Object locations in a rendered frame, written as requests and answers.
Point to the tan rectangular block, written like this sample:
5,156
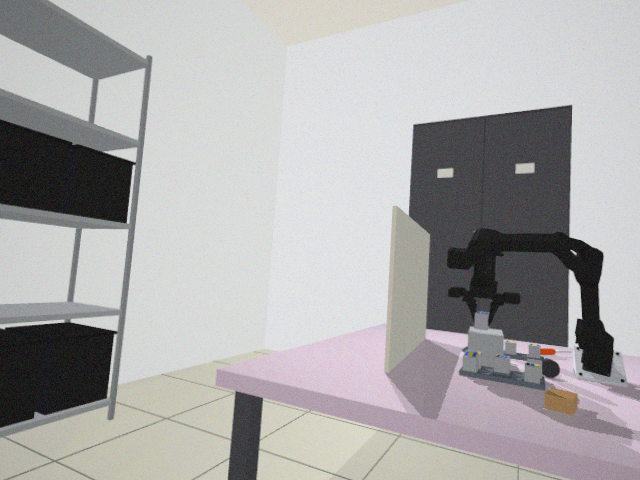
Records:
561,401

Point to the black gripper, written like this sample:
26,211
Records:
498,298

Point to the orange-handled screwdriver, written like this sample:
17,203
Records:
552,351

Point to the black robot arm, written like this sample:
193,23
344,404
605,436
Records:
591,336

